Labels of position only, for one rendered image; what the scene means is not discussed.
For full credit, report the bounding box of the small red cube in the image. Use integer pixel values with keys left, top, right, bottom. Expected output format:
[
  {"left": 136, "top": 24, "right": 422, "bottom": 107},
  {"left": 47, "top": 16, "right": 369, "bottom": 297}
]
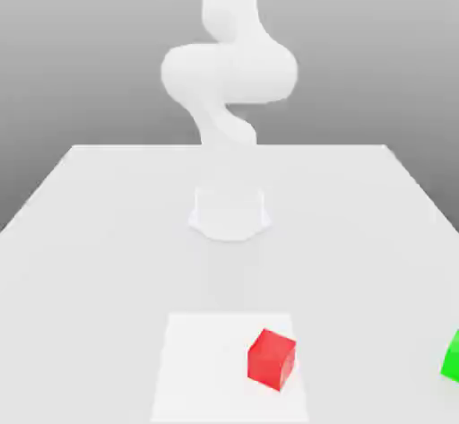
[{"left": 247, "top": 327, "right": 298, "bottom": 393}]

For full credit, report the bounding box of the small green cube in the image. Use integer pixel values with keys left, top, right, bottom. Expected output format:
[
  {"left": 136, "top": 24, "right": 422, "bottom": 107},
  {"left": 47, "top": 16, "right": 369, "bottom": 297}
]
[{"left": 439, "top": 329, "right": 459, "bottom": 384}]

